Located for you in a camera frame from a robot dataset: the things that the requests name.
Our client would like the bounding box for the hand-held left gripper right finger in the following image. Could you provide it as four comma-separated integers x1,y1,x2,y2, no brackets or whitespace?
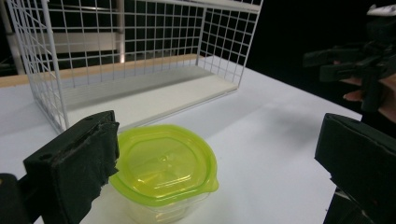
314,112,396,224

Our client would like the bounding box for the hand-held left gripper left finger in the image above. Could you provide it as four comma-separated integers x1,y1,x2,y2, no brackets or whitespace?
22,109,120,224

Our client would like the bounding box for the clear container with green lid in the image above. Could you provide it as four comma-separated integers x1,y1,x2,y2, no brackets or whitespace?
108,123,219,224

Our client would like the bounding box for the grey metal crossbar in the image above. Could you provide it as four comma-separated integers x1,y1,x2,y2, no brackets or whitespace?
29,32,120,54

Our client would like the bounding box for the grey metal stand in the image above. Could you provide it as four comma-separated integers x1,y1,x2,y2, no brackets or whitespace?
0,0,26,77

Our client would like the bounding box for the white wire rack shelf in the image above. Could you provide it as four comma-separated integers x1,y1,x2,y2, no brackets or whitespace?
6,0,264,133

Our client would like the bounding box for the metal stand post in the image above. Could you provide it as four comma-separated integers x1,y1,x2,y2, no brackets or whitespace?
115,0,127,64

